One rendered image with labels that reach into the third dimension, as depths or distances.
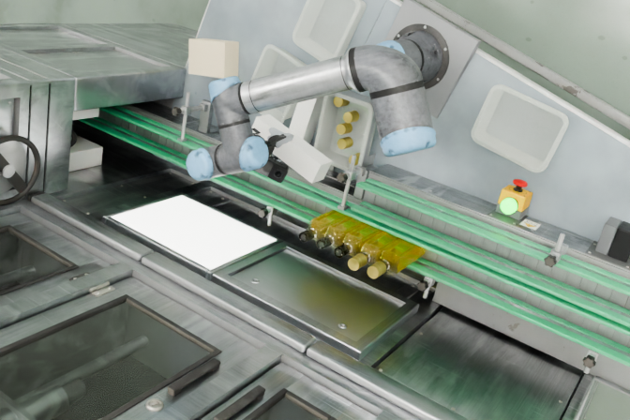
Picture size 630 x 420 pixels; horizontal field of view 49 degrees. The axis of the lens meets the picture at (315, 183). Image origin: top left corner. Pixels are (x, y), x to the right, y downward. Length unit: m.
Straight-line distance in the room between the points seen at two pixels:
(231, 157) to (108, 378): 0.54
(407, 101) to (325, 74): 0.19
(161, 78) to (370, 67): 1.20
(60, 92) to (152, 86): 0.38
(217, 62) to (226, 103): 0.82
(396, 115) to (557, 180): 0.68
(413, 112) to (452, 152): 0.64
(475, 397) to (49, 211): 1.32
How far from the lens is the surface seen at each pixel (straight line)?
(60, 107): 2.23
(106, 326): 1.71
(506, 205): 1.91
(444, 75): 2.01
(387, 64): 1.42
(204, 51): 2.41
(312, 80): 1.48
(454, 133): 2.04
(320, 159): 1.85
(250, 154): 1.55
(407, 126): 1.42
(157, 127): 2.44
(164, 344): 1.67
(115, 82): 2.35
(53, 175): 2.30
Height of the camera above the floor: 2.63
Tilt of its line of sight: 55 degrees down
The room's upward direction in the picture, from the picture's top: 110 degrees counter-clockwise
